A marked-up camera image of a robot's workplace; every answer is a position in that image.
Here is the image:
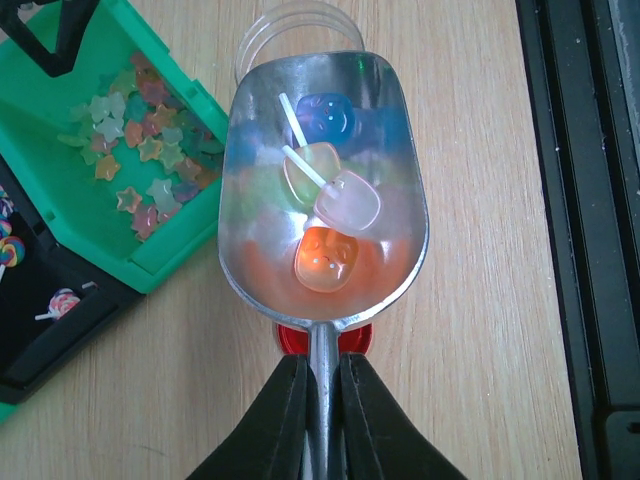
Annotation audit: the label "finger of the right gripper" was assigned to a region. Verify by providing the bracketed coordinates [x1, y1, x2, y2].
[1, 0, 99, 77]

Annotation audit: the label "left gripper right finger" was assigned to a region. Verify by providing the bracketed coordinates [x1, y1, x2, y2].
[339, 353, 464, 479]

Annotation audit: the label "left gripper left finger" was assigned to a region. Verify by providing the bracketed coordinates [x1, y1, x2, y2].
[189, 355, 308, 479]

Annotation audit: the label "green bin star candies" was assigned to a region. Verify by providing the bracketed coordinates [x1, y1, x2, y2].
[1, 1, 228, 293]

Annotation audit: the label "metal candy scoop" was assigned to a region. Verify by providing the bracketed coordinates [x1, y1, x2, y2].
[218, 50, 429, 479]

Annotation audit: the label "green bin wrapped candies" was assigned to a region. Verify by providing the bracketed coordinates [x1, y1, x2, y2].
[0, 402, 18, 424]

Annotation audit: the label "red jar lid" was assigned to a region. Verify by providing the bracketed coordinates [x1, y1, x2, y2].
[276, 324, 374, 355]

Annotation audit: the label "clear glass jar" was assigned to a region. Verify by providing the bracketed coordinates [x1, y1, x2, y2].
[234, 1, 365, 83]

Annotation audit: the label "black bin lollipops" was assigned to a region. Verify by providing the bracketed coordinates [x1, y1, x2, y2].
[1, 161, 143, 405]

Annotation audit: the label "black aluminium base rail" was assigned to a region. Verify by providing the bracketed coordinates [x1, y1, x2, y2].
[516, 1, 639, 479]

